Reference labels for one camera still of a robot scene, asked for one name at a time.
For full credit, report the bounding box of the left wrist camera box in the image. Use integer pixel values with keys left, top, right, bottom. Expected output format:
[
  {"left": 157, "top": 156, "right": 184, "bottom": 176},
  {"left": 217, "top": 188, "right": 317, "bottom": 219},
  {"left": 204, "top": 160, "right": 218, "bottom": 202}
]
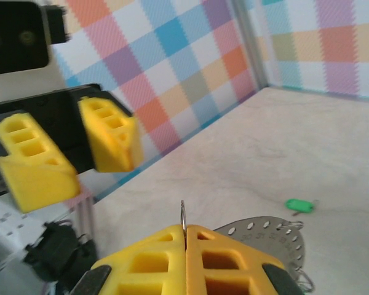
[{"left": 0, "top": 0, "right": 72, "bottom": 104}]

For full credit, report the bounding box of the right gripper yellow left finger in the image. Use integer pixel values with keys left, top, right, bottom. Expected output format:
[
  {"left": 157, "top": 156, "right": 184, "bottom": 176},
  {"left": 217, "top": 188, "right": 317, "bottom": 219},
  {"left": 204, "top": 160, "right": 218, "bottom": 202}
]
[{"left": 69, "top": 224, "right": 188, "bottom": 295}]

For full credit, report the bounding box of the silver metal keyring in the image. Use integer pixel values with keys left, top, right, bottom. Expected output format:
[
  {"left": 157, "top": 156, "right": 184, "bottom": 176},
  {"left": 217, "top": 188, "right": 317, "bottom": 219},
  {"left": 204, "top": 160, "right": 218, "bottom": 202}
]
[{"left": 180, "top": 200, "right": 189, "bottom": 232}]

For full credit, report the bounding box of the green plastic key tag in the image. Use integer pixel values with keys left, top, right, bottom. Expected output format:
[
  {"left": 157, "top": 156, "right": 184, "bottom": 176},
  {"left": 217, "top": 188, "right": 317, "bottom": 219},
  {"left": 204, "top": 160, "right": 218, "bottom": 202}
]
[{"left": 284, "top": 198, "right": 320, "bottom": 215}]

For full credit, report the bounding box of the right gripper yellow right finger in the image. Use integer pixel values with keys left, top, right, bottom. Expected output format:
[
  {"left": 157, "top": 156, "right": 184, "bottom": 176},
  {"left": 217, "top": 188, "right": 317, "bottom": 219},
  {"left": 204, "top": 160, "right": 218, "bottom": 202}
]
[{"left": 184, "top": 224, "right": 305, "bottom": 295}]

